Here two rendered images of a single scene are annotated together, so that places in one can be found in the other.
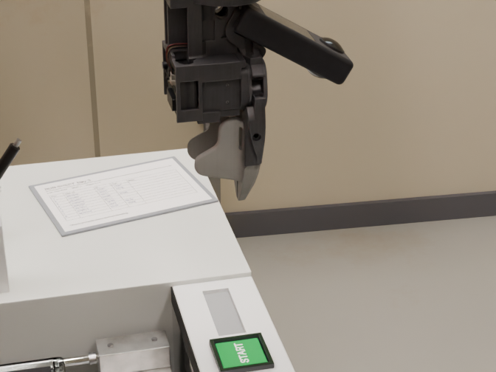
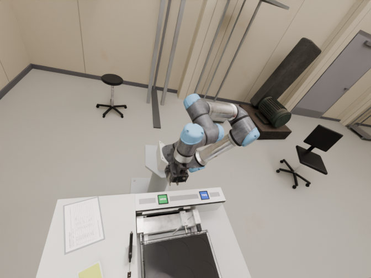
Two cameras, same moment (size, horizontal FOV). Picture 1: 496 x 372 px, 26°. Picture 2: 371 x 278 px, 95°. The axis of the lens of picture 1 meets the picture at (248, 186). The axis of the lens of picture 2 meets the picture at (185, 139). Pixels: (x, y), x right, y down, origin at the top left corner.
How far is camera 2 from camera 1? 1.17 m
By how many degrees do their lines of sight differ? 83
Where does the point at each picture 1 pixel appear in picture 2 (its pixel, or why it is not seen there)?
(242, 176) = not seen: hidden behind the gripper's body
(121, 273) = (129, 222)
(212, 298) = (141, 202)
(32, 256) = (114, 247)
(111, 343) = (140, 229)
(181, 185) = (85, 204)
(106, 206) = (91, 226)
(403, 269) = not seen: outside the picture
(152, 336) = (138, 219)
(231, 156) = not seen: hidden behind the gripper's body
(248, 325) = (153, 197)
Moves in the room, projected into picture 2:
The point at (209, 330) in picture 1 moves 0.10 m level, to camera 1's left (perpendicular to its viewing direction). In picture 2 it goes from (153, 204) to (151, 223)
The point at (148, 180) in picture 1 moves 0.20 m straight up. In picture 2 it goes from (78, 213) to (71, 192)
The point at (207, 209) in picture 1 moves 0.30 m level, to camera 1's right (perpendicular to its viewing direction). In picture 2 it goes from (102, 199) to (118, 154)
